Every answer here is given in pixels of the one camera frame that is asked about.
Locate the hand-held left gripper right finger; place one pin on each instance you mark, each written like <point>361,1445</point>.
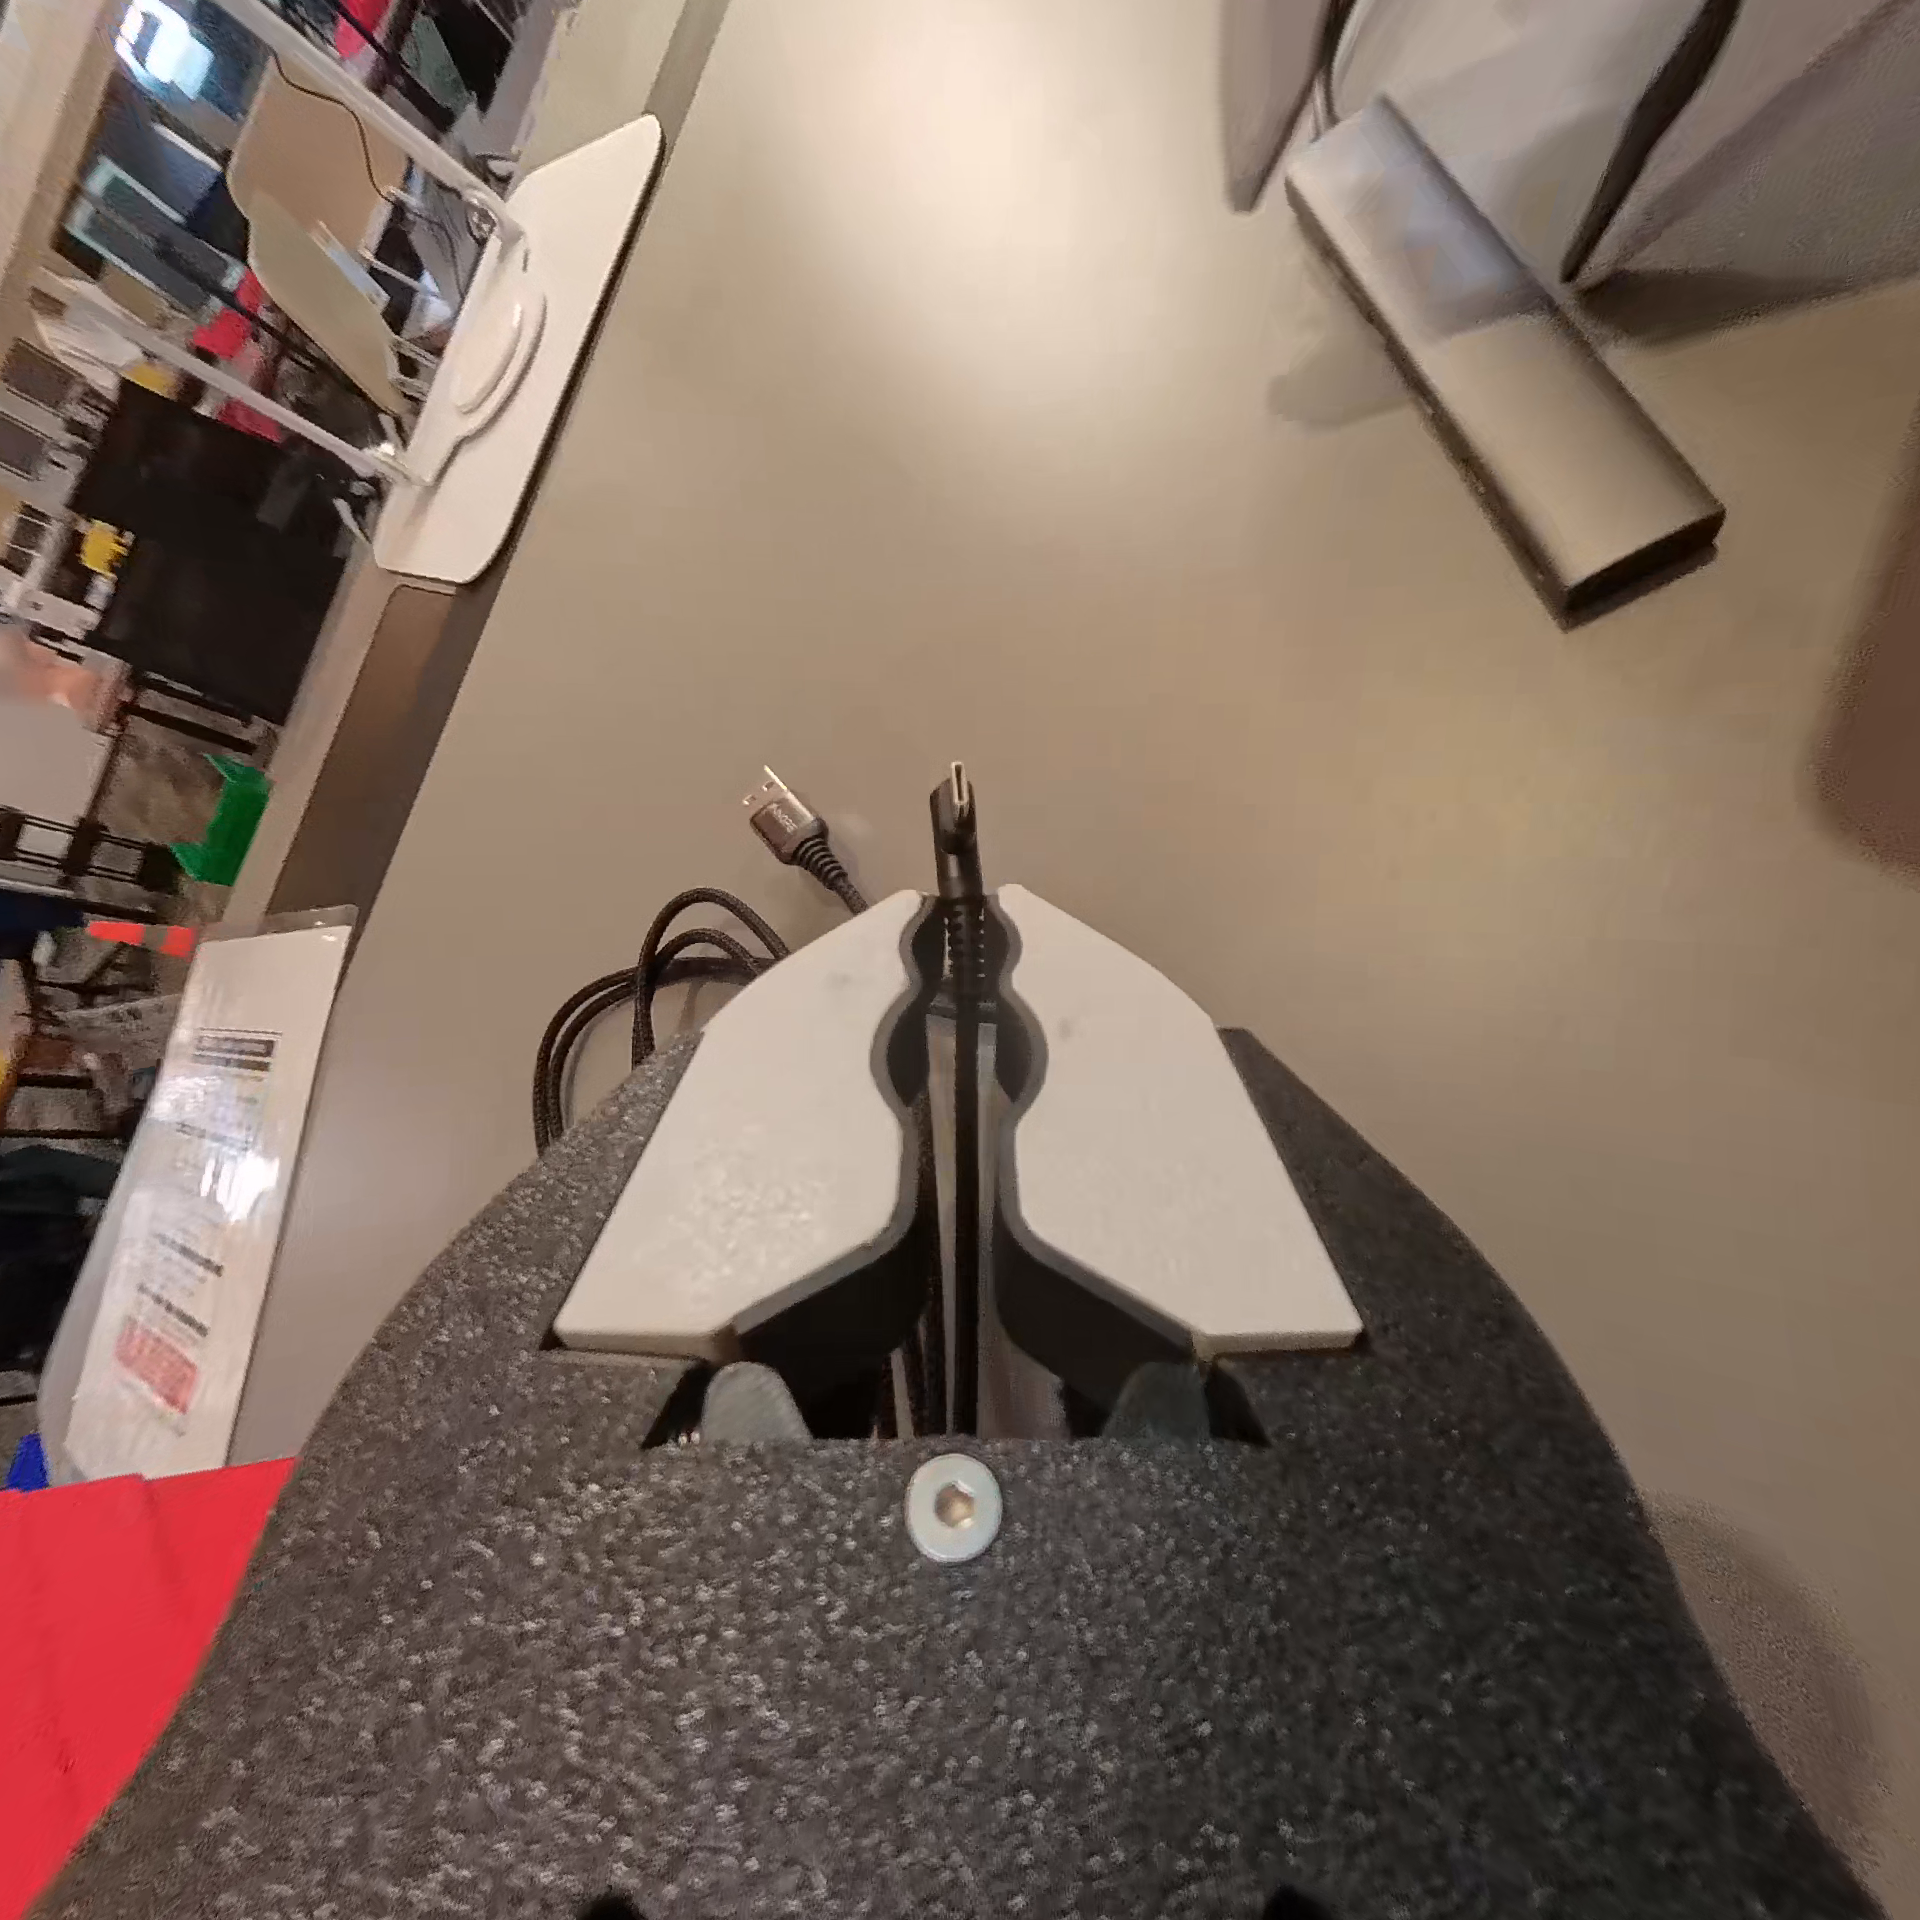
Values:
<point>1170,1155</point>

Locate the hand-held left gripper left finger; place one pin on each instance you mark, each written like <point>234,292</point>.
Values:
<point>751,1141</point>

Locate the grey aluminium usb hub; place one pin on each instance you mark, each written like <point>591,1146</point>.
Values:
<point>1499,375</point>

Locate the laminated paper sheet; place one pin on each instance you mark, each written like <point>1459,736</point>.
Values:
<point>195,1200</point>

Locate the green bin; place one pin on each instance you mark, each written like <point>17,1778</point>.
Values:
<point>225,826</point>

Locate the red cloth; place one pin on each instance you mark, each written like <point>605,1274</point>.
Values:
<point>90,1650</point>

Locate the cluttered storage shelves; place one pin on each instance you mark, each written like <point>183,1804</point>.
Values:
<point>43,421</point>

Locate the beige chair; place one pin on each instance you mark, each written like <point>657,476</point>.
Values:
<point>306,164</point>

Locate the white lamp base plate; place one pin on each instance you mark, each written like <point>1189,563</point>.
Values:
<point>523,330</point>

